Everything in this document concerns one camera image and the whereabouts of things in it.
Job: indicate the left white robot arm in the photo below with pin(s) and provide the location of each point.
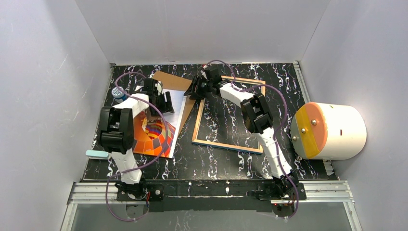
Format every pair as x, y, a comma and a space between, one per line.
117, 135

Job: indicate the blue wooden picture frame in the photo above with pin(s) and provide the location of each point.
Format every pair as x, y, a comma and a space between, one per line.
233, 114

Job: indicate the small blue lidded jar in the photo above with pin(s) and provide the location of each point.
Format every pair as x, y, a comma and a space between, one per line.
118, 94

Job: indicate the aluminium rail base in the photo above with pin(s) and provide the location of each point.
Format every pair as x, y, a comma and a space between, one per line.
214, 205

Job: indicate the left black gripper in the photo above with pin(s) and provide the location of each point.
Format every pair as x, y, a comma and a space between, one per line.
163, 103

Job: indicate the white cylinder with orange face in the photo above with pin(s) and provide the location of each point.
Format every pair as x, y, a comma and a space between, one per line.
328, 131

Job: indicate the brown cardboard backing board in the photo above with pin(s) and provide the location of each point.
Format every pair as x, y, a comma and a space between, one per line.
182, 105

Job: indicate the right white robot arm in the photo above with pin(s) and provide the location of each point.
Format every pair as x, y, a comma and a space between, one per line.
258, 120

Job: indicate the hot air balloon photo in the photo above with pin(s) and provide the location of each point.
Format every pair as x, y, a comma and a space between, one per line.
152, 138

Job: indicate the light blue eraser block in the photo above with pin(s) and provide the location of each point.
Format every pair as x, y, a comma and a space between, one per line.
94, 154

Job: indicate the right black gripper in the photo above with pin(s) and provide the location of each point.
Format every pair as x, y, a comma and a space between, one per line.
201, 86

